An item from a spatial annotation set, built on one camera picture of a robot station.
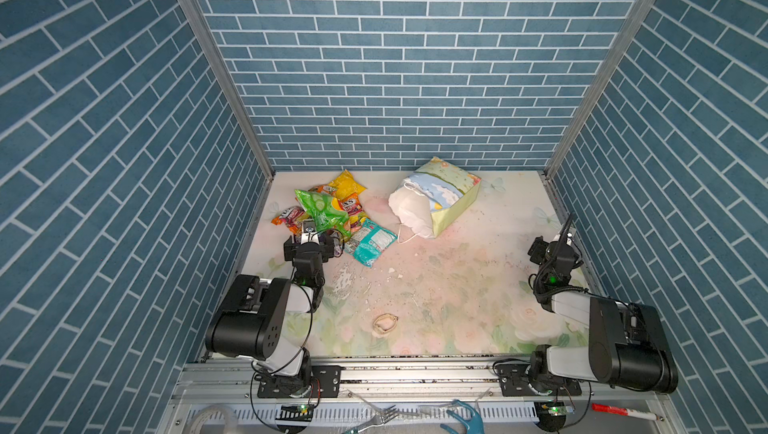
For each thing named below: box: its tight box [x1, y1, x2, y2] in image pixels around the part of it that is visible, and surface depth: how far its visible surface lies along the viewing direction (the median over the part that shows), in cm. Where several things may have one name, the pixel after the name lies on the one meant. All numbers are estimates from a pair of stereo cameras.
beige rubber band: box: [372, 313, 399, 334], surface depth 85 cm
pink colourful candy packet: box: [338, 193, 368, 233], surface depth 106 cm
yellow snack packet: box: [328, 169, 367, 200], surface depth 114 cm
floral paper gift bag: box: [388, 156, 482, 243], surface depth 101 cm
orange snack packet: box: [308, 184, 338, 195], surface depth 110 cm
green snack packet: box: [294, 189, 352, 239], surface depth 95 cm
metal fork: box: [343, 404, 400, 434], surface depth 70 cm
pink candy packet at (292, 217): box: [271, 206, 307, 236], surface depth 103 cm
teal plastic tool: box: [440, 399, 485, 434], surface depth 69 cm
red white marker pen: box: [592, 403, 665, 422], surface depth 71 cm
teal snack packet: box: [343, 218, 398, 268], surface depth 98 cm
